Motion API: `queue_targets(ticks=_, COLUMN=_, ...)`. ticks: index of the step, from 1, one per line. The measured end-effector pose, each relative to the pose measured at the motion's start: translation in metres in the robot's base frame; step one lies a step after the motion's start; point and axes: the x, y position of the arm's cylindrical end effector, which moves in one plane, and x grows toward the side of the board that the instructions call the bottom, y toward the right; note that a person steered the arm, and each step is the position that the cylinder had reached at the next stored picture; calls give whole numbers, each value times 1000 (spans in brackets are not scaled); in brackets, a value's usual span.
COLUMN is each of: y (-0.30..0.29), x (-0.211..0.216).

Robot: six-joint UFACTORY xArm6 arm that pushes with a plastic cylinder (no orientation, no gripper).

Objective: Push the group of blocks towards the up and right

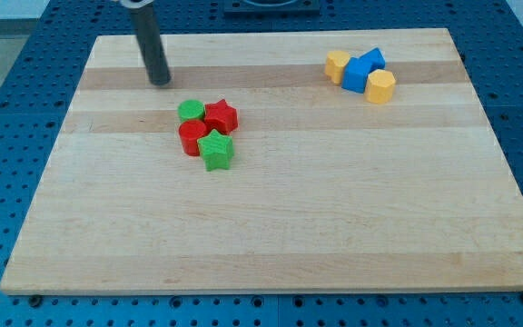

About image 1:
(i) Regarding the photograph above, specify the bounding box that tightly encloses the green star block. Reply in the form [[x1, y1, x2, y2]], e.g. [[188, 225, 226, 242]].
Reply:
[[197, 129, 234, 172]]

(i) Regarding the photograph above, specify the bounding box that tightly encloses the yellow hexagon block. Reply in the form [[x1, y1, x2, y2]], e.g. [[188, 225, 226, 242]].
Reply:
[[364, 69, 396, 104]]

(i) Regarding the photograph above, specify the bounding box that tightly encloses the silver rod mount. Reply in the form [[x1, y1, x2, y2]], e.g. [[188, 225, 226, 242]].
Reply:
[[119, 0, 154, 9]]

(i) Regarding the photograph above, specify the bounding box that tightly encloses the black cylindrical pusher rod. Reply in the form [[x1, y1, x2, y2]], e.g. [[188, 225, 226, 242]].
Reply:
[[128, 3, 171, 86]]

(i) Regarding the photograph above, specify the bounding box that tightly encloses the blue cube block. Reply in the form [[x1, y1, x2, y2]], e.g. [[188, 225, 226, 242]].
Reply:
[[341, 57, 372, 94]]

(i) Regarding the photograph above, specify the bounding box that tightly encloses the wooden board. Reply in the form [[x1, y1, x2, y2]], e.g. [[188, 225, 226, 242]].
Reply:
[[0, 28, 523, 295]]

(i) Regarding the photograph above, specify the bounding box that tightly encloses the red cylinder block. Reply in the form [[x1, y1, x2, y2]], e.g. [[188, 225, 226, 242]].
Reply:
[[178, 120, 208, 156]]

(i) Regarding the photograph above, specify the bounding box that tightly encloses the yellow heart block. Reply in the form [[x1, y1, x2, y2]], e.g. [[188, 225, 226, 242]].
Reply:
[[324, 50, 350, 85]]

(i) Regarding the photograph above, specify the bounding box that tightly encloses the red star block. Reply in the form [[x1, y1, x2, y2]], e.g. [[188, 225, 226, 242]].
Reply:
[[203, 99, 239, 135]]

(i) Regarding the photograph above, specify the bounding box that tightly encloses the green cylinder block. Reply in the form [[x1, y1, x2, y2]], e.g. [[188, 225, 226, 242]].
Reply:
[[177, 99, 205, 123]]

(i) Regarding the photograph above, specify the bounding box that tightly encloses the blue angled block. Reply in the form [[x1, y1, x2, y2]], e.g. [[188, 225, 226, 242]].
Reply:
[[360, 47, 386, 72]]

